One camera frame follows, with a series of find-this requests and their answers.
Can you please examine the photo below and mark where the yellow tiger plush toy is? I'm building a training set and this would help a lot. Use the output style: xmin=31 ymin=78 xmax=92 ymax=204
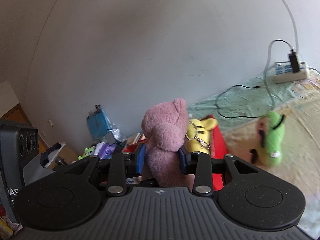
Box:
xmin=184 ymin=118 xmax=217 ymax=156

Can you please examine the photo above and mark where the pink plush teddy bear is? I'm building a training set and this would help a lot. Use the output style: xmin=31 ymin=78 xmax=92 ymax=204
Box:
xmin=142 ymin=98 xmax=194 ymax=190

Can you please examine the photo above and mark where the green plush toy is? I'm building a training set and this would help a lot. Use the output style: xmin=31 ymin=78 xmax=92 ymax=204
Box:
xmin=250 ymin=111 xmax=286 ymax=166

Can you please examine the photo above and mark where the red storage box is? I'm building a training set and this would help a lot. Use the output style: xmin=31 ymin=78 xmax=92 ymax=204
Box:
xmin=123 ymin=114 xmax=228 ymax=191

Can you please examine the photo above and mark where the pile of colourful toys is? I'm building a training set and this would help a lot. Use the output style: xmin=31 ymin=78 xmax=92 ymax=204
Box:
xmin=78 ymin=132 xmax=147 ymax=160

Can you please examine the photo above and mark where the wooden door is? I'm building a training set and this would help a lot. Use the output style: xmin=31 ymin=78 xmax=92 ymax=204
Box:
xmin=1 ymin=103 xmax=48 ymax=153

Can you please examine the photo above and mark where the blue plastic bag package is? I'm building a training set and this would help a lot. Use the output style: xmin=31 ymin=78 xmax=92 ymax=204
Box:
xmin=86 ymin=105 xmax=119 ymax=142

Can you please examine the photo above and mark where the white power strip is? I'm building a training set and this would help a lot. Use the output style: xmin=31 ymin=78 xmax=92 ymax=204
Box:
xmin=272 ymin=61 xmax=309 ymax=83

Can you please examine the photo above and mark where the black power adapter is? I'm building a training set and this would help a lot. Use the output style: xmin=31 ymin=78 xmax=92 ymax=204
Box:
xmin=288 ymin=51 xmax=300 ymax=73

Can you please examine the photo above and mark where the black charging cable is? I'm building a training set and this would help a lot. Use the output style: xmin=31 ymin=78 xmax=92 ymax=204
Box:
xmin=215 ymin=39 xmax=298 ymax=119

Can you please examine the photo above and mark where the grey power strip cord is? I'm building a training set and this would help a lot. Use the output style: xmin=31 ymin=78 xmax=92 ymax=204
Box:
xmin=268 ymin=0 xmax=299 ymax=52

